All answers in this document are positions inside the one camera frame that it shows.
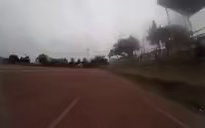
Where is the large dark tree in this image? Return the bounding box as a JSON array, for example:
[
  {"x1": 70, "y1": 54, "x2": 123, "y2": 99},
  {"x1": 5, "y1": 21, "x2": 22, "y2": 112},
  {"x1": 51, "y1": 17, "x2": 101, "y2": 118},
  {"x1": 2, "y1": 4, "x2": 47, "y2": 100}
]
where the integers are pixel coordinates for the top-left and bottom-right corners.
[{"x1": 108, "y1": 35, "x2": 142, "y2": 60}]

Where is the red running track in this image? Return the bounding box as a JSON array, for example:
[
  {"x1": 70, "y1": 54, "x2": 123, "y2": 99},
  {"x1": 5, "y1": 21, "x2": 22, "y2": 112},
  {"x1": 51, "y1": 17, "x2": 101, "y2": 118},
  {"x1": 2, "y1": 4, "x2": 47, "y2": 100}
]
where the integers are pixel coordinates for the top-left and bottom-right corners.
[{"x1": 0, "y1": 68, "x2": 205, "y2": 128}]

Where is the row of distant trees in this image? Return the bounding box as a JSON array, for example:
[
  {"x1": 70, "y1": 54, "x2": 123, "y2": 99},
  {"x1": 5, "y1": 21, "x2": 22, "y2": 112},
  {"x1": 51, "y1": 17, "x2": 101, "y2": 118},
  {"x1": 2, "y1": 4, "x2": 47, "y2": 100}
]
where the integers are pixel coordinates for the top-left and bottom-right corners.
[{"x1": 0, "y1": 49, "x2": 110, "y2": 67}]

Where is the tall dark tree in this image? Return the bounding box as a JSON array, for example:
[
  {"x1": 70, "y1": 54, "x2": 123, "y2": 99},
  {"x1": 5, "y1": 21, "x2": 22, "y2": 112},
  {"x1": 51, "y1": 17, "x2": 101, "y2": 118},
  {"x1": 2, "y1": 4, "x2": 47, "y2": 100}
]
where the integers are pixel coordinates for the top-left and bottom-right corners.
[{"x1": 146, "y1": 20, "x2": 193, "y2": 56}]

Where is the grass strip beside track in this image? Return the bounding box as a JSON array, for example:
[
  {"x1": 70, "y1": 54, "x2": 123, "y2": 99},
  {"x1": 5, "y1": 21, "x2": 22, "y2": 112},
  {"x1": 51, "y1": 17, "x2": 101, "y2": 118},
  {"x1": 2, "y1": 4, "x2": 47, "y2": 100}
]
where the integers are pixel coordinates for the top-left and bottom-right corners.
[{"x1": 107, "y1": 59, "x2": 205, "y2": 119}]

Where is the grass field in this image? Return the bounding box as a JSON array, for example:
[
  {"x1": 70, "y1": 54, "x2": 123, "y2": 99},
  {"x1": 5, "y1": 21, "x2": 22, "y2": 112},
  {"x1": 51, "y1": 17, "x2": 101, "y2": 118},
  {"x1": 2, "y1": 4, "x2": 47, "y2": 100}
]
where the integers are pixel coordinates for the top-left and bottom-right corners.
[{"x1": 0, "y1": 63, "x2": 81, "y2": 72}]

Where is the grandstand building with roof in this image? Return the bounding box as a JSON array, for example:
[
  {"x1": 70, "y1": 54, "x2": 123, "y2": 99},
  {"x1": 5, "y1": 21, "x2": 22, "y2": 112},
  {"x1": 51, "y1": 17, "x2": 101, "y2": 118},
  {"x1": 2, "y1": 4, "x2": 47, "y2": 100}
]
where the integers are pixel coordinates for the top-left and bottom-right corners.
[{"x1": 139, "y1": 0, "x2": 205, "y2": 64}]

